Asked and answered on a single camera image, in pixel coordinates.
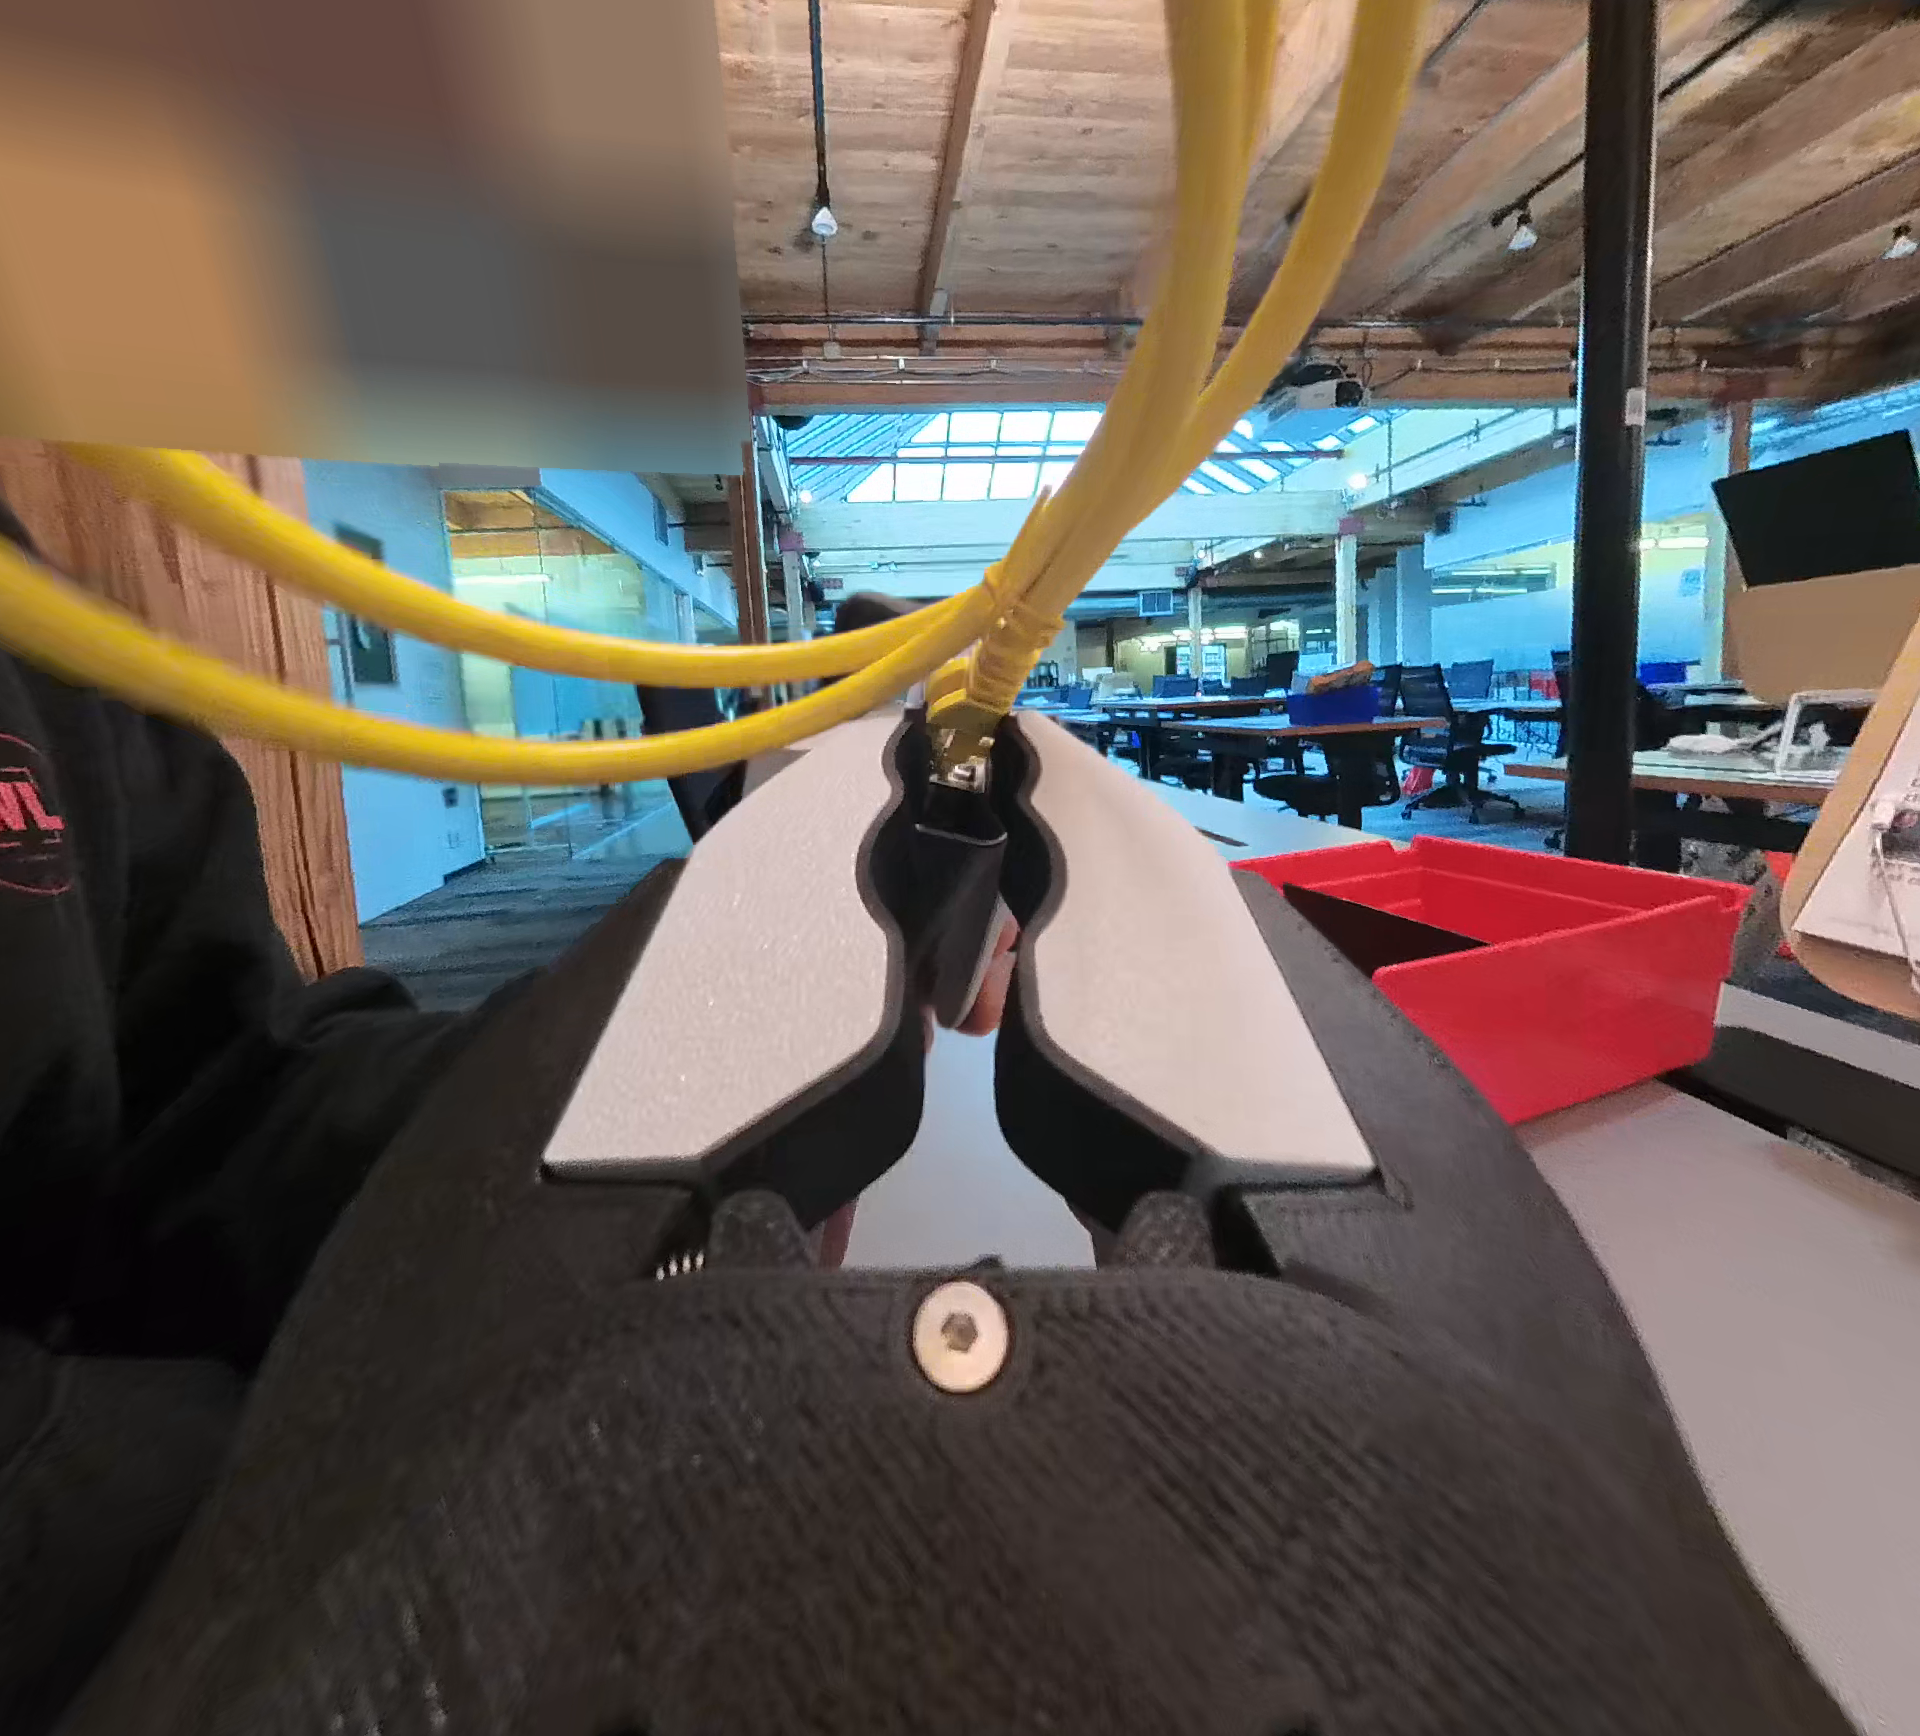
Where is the yellow ethernet cable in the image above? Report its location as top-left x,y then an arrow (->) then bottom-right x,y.
0,0 -> 1462,790

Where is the black monitor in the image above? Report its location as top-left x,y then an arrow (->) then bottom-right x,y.
1712,428 -> 1920,593

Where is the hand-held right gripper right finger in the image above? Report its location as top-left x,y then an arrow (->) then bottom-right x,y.
995,717 -> 1380,1235

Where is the instruction poster board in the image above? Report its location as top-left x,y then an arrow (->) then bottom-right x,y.
1783,627 -> 1920,1020

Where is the black stand pole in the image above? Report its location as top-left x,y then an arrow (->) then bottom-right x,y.
1560,0 -> 1669,868

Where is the person's left hand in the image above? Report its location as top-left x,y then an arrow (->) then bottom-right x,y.
941,918 -> 1026,1041

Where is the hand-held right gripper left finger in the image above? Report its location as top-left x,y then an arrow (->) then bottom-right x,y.
545,713 -> 936,1220

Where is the brown cardboard box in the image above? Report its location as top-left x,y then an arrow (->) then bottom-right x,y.
1721,563 -> 1920,708

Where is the wooden post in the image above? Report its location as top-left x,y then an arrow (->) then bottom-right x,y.
0,446 -> 363,985

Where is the black ethernet splitter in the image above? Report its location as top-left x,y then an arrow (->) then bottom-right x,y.
905,775 -> 1026,1038

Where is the red plastic bin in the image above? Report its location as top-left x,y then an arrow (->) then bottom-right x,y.
1233,834 -> 1756,1127

